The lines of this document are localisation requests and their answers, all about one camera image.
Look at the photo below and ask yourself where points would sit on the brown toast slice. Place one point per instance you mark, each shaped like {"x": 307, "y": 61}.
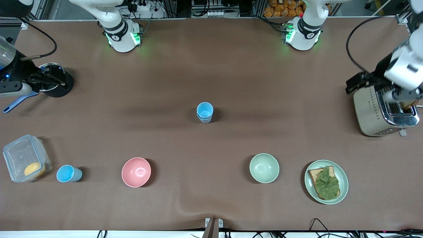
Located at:
{"x": 312, "y": 172}

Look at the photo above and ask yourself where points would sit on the pale green bowl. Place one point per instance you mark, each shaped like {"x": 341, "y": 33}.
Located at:
{"x": 264, "y": 168}

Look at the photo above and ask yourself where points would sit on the white power strip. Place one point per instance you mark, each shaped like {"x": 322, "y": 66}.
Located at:
{"x": 145, "y": 7}

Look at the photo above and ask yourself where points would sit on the green lettuce leaf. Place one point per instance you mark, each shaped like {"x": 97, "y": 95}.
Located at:
{"x": 327, "y": 185}

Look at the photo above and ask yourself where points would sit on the silver toaster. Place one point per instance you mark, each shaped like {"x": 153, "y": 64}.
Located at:
{"x": 370, "y": 115}

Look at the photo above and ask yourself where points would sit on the yellow round food piece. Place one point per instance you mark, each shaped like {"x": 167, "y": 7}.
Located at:
{"x": 33, "y": 169}

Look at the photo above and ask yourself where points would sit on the blue plastic cup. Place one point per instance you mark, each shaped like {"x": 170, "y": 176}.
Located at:
{"x": 205, "y": 109}
{"x": 205, "y": 121}
{"x": 67, "y": 173}

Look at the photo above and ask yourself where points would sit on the brown table cover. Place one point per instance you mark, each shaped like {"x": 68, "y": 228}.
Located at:
{"x": 211, "y": 82}

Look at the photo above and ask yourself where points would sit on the clear plastic lidded container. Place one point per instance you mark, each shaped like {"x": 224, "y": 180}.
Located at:
{"x": 19, "y": 153}

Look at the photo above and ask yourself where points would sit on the bag of orange buns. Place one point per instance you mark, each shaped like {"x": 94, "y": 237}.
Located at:
{"x": 284, "y": 8}

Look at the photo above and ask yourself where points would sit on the metal table clamp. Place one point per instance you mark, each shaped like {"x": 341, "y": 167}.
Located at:
{"x": 213, "y": 228}

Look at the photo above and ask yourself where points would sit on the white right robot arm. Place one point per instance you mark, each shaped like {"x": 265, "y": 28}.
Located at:
{"x": 119, "y": 36}

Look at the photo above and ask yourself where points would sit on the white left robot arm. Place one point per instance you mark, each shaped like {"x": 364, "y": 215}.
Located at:
{"x": 305, "y": 33}

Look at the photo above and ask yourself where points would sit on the pale green plate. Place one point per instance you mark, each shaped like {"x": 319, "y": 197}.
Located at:
{"x": 344, "y": 180}

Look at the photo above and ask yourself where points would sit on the pink plastic bowl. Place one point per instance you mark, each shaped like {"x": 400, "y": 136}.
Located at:
{"x": 136, "y": 172}

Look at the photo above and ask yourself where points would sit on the brown bread slice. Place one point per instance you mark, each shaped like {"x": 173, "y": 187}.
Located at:
{"x": 408, "y": 105}

